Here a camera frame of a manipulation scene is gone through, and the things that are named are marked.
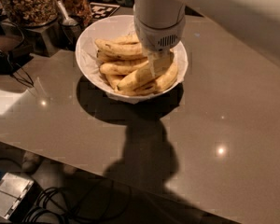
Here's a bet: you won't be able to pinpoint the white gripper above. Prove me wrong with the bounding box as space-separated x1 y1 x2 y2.
134 16 186 78

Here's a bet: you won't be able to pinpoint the large front yellow banana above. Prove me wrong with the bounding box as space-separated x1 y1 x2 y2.
117 62 167 91

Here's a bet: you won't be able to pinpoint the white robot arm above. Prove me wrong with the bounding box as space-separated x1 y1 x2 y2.
133 0 280 67

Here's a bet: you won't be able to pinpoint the top yellow banana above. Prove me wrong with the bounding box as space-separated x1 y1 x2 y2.
94 34 144 60

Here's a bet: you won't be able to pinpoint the lower right yellow banana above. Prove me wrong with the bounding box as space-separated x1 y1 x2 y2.
115 63 178 96

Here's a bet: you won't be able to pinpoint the middle left yellow banana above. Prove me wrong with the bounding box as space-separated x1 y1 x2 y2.
99 58 147 75

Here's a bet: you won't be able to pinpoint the small lower left banana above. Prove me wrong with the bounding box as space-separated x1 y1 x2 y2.
105 74 123 90

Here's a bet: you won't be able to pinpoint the white bowl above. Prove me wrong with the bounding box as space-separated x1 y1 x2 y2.
76 15 189 104

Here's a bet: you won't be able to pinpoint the black white marker tag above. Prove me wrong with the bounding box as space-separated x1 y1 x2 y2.
91 2 119 20

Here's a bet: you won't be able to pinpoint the metal scoop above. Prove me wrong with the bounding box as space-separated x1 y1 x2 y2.
55 0 78 26

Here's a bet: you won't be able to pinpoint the glass jar of granola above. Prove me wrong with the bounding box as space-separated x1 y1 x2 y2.
63 0 92 27

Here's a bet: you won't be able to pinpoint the metal jar stand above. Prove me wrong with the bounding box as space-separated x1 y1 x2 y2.
21 21 62 57

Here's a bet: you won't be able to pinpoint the glass jar of nuts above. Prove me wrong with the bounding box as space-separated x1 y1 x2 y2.
1 0 58 27

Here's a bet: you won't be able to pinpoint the grey metal box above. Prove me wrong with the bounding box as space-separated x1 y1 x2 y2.
0 173 35 221

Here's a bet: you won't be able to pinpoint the black device with cable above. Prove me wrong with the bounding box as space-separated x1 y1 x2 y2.
0 21 34 88

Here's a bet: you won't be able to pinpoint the black cables on floor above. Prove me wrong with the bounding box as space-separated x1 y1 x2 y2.
21 177 132 224

